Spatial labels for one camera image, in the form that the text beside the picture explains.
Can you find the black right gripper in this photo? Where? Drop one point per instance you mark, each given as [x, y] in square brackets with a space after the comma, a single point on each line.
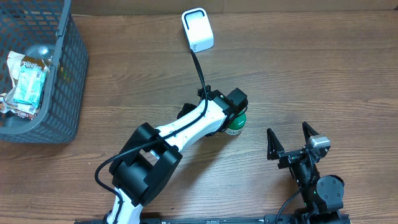
[276, 150]

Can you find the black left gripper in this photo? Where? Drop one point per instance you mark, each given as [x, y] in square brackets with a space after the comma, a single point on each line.
[186, 106]

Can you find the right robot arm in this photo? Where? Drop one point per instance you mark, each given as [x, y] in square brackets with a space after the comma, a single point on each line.
[322, 196]

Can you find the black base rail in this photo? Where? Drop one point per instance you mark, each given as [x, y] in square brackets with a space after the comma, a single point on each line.
[267, 219]

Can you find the yellow oil bottle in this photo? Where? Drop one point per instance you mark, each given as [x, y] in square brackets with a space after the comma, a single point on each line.
[46, 53]

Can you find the dark grey plastic basket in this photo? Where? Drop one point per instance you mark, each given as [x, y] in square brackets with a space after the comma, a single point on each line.
[27, 23]

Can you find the green lidded jar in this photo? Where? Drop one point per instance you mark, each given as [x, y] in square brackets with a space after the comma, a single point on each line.
[237, 125]

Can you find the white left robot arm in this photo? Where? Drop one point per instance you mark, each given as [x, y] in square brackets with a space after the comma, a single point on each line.
[149, 158]

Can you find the green flushable wipes pack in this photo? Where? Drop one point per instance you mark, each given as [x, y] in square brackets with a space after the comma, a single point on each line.
[29, 86]

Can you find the brown mixed nuts bag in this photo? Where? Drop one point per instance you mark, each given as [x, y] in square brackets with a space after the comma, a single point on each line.
[14, 63]

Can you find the white barcode scanner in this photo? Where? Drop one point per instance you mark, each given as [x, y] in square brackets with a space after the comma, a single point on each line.
[198, 29]

